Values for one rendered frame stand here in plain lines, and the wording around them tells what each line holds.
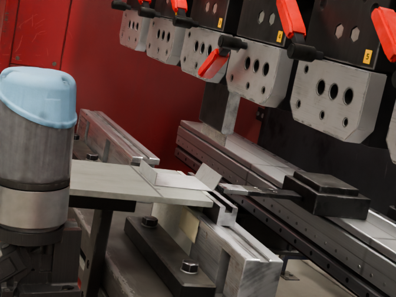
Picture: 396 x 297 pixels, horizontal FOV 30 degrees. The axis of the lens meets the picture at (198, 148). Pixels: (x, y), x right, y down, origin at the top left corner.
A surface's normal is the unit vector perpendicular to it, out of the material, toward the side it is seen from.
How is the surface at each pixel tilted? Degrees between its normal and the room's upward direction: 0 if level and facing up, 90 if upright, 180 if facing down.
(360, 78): 90
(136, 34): 90
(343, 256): 90
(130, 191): 0
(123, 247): 0
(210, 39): 90
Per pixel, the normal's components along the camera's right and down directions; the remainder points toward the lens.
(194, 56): -0.91, -0.11
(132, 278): 0.19, -0.96
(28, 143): 0.02, 0.22
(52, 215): 0.76, 0.22
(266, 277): 0.36, 0.24
